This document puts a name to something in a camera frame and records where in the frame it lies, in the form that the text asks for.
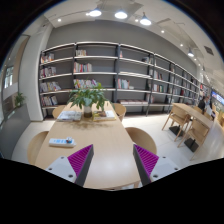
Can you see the small plant by window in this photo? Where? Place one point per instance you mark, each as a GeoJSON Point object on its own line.
{"type": "Point", "coordinates": [19, 99]}

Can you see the wooden chair far left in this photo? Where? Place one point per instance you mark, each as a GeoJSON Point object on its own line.
{"type": "Point", "coordinates": [56, 112]}

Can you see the white power strip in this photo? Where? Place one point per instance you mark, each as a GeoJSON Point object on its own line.
{"type": "Point", "coordinates": [60, 143]}

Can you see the wooden chair right back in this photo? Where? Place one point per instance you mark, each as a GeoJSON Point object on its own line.
{"type": "Point", "coordinates": [180, 120]}

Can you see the large grey bookshelf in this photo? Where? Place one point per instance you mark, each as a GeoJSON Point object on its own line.
{"type": "Point", "coordinates": [141, 80]}

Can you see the book with brown cover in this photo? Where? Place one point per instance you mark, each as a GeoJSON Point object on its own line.
{"type": "Point", "coordinates": [103, 115]}

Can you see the open magazine left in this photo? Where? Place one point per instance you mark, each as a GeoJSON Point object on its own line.
{"type": "Point", "coordinates": [70, 116]}

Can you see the wooden chair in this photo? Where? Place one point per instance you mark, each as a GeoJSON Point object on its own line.
{"type": "Point", "coordinates": [195, 136]}
{"type": "Point", "coordinates": [180, 120]}
{"type": "Point", "coordinates": [56, 112]}
{"type": "Point", "coordinates": [141, 139]}
{"type": "Point", "coordinates": [34, 146]}
{"type": "Point", "coordinates": [120, 110]}

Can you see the pendant lamp middle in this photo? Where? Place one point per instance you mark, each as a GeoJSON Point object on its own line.
{"type": "Point", "coordinates": [121, 14]}

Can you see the wooden chair far right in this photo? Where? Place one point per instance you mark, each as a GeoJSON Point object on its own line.
{"type": "Point", "coordinates": [120, 110]}

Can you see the seated person in dark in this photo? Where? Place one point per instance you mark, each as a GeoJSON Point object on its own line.
{"type": "Point", "coordinates": [203, 103]}

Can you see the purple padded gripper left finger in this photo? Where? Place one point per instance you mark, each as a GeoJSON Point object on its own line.
{"type": "Point", "coordinates": [75, 167]}

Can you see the wooden chair right front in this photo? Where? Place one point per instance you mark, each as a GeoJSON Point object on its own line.
{"type": "Point", "coordinates": [195, 136]}

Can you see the wooden chair near right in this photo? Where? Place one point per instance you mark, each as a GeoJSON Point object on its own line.
{"type": "Point", "coordinates": [141, 139]}

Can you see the pendant lamp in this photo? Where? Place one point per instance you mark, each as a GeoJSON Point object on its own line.
{"type": "Point", "coordinates": [145, 21]}
{"type": "Point", "coordinates": [95, 13]}
{"type": "Point", "coordinates": [190, 52]}
{"type": "Point", "coordinates": [121, 14]}

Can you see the green potted plant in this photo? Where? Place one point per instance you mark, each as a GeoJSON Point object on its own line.
{"type": "Point", "coordinates": [84, 97]}

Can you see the wooden chair near left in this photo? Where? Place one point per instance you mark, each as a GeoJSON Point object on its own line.
{"type": "Point", "coordinates": [34, 146]}

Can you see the long wooden table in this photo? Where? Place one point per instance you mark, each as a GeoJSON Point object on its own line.
{"type": "Point", "coordinates": [112, 166]}

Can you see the pendant lamp far right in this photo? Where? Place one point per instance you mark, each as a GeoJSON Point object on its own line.
{"type": "Point", "coordinates": [190, 52]}

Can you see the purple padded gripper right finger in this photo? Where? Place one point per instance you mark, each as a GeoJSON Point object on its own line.
{"type": "Point", "coordinates": [152, 167]}

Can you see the pendant lamp left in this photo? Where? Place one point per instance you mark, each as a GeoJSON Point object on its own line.
{"type": "Point", "coordinates": [95, 13]}

